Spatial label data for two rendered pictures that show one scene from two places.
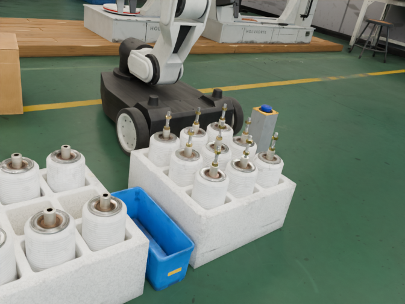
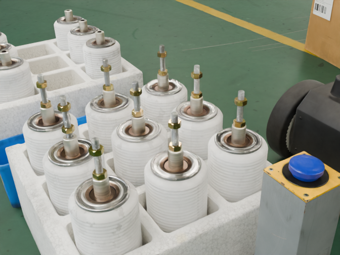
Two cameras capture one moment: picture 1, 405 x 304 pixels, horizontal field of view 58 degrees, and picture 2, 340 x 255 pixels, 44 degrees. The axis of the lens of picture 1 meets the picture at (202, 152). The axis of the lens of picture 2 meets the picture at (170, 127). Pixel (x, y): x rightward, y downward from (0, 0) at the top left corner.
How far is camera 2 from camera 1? 1.37 m
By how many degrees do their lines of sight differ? 86
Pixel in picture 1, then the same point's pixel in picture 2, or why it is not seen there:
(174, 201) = not seen: hidden behind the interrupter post
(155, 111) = (318, 99)
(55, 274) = not seen: outside the picture
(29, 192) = (73, 53)
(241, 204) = (24, 185)
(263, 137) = (266, 235)
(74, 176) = (86, 60)
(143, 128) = (280, 110)
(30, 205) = (65, 62)
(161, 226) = not seen: hidden behind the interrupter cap
